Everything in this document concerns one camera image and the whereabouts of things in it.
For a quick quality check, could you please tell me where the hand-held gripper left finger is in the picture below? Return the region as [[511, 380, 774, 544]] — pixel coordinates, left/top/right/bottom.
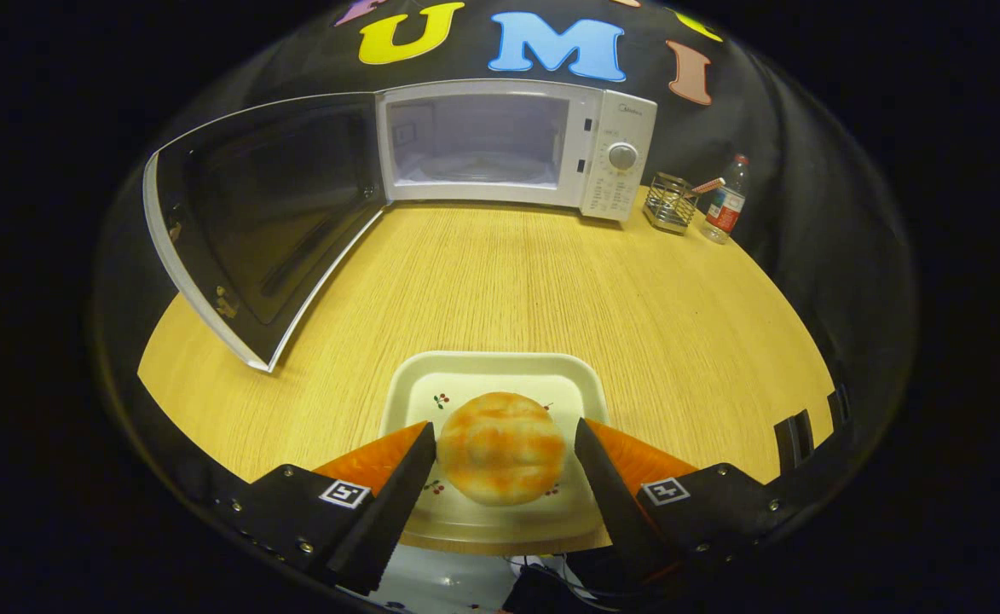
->
[[214, 420, 437, 596]]

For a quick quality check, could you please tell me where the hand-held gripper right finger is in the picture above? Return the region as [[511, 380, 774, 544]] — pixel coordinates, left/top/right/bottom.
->
[[574, 417, 807, 589]]

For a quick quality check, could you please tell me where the round toasted bread bun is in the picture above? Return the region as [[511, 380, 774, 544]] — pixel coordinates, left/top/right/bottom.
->
[[436, 391, 567, 507]]

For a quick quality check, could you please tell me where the white microwave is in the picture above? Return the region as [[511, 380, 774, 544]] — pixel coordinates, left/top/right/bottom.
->
[[142, 78, 659, 374]]

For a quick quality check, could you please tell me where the clear plastic bottle red label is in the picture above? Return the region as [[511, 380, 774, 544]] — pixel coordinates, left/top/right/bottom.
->
[[702, 153, 750, 246]]

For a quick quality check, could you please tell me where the glass turntable plate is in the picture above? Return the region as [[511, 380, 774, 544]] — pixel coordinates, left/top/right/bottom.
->
[[419, 152, 552, 184]]

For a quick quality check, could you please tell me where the cream tray with cherry print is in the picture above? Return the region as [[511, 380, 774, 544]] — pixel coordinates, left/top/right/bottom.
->
[[379, 350, 611, 523]]

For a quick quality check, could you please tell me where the metal wire basket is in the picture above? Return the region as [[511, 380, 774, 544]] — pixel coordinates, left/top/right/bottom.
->
[[643, 172, 698, 235]]

